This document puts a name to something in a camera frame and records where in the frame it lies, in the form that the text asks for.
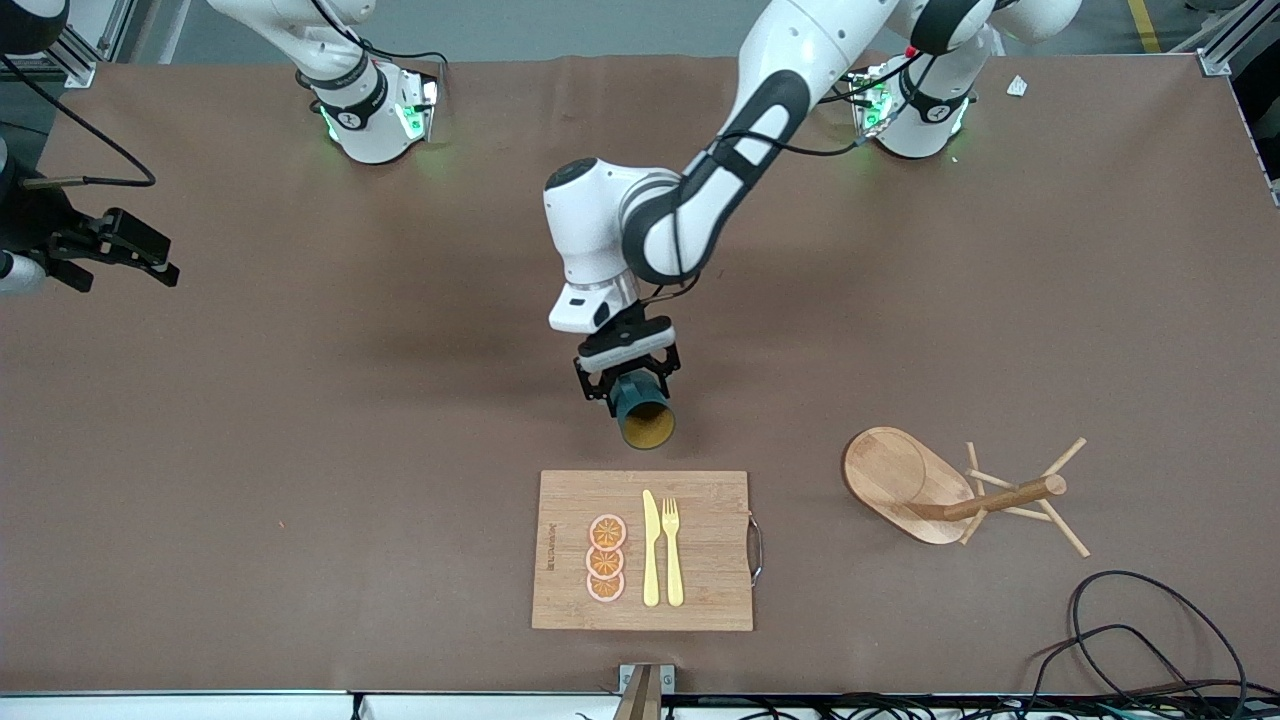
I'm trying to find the yellow plastic knife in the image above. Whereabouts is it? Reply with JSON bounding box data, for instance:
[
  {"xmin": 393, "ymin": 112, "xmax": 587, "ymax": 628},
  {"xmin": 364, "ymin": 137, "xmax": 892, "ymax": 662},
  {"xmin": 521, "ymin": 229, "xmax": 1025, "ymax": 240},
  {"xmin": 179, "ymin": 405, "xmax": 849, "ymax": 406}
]
[{"xmin": 641, "ymin": 489, "xmax": 663, "ymax": 608}]

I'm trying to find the yellow plastic fork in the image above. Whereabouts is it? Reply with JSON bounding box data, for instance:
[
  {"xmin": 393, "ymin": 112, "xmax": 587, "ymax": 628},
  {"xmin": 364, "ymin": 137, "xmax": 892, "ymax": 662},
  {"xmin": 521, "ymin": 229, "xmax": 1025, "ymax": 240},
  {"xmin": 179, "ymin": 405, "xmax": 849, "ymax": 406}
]
[{"xmin": 661, "ymin": 497, "xmax": 686, "ymax": 608}]

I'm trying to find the teal cup yellow inside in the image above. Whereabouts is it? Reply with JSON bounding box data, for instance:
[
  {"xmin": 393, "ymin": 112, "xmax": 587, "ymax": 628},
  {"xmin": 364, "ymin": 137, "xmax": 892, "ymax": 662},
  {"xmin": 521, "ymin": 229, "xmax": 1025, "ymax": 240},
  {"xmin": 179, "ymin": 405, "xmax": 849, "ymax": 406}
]
[{"xmin": 609, "ymin": 370, "xmax": 678, "ymax": 452}]

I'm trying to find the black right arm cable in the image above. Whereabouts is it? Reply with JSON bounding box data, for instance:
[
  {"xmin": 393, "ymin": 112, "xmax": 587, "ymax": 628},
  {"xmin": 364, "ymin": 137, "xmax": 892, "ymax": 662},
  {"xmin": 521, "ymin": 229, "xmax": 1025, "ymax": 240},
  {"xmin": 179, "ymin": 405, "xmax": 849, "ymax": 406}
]
[{"xmin": 0, "ymin": 55, "xmax": 158, "ymax": 191}]

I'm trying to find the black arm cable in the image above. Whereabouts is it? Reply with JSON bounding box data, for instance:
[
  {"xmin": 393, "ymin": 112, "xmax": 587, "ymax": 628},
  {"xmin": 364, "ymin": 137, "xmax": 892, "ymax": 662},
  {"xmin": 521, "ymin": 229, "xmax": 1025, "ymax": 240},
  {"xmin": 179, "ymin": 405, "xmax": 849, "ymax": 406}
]
[
  {"xmin": 640, "ymin": 48, "xmax": 933, "ymax": 303},
  {"xmin": 0, "ymin": 55, "xmax": 158, "ymax": 191}
]

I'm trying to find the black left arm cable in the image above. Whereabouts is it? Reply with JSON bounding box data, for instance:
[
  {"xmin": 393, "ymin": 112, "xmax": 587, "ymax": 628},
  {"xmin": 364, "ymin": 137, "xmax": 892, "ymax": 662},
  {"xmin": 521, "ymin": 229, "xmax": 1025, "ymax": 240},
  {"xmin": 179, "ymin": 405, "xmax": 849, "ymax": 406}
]
[{"xmin": 640, "ymin": 48, "xmax": 933, "ymax": 303}]

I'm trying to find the aluminium frame profile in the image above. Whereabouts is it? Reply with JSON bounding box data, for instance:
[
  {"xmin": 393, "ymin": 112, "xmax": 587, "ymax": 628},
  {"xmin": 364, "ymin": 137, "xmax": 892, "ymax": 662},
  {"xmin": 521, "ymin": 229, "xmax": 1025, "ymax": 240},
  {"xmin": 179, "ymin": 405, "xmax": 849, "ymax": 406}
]
[
  {"xmin": 40, "ymin": 0, "xmax": 137, "ymax": 90},
  {"xmin": 1170, "ymin": 0, "xmax": 1280, "ymax": 79}
]

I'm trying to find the table cover sheet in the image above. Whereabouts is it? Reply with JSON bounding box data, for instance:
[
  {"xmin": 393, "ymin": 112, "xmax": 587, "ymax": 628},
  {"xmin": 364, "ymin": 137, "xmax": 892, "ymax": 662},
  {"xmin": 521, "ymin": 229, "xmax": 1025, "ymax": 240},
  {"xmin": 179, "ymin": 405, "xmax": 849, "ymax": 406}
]
[{"xmin": 0, "ymin": 52, "xmax": 1280, "ymax": 697}]

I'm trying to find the black right base cable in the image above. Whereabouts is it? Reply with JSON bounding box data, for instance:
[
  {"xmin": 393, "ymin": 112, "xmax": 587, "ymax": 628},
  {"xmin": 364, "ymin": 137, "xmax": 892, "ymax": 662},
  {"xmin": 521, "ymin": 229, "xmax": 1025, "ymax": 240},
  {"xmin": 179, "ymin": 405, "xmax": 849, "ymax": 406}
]
[{"xmin": 308, "ymin": 0, "xmax": 452, "ymax": 73}]

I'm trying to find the black looped floor cable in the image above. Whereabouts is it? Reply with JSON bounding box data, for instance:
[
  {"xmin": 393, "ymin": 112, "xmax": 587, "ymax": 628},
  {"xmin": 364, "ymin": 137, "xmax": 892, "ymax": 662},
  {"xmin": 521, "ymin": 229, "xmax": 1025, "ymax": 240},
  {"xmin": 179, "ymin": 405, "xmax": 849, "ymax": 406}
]
[
  {"xmin": 1069, "ymin": 570, "xmax": 1252, "ymax": 717},
  {"xmin": 1028, "ymin": 624, "xmax": 1206, "ymax": 713}
]

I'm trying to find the metal bracket with wood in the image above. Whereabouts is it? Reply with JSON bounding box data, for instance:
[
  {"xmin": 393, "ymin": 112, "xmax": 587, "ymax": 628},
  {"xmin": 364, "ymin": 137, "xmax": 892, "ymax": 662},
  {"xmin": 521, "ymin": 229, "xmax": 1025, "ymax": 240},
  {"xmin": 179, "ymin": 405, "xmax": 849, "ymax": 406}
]
[{"xmin": 611, "ymin": 663, "xmax": 677, "ymax": 720}]

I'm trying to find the white table edge rail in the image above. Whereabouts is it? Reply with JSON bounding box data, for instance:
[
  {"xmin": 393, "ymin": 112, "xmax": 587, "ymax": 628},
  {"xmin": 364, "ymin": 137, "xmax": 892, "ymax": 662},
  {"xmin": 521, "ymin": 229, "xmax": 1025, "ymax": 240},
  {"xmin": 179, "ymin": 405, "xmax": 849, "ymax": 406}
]
[{"xmin": 0, "ymin": 688, "xmax": 1280, "ymax": 720}]

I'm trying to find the wooden mug tree stand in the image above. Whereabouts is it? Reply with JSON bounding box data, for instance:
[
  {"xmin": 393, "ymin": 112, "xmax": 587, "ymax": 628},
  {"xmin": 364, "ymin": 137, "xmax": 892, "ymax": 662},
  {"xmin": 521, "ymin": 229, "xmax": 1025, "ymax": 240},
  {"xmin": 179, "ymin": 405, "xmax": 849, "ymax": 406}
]
[{"xmin": 843, "ymin": 426, "xmax": 1092, "ymax": 560}]

